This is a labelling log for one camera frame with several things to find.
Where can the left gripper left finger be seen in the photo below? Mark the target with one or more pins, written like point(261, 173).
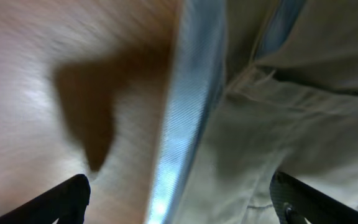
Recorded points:
point(66, 203)

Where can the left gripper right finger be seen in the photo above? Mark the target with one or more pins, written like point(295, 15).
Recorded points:
point(297, 203)

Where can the khaki shorts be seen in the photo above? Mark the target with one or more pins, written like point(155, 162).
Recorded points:
point(257, 87)

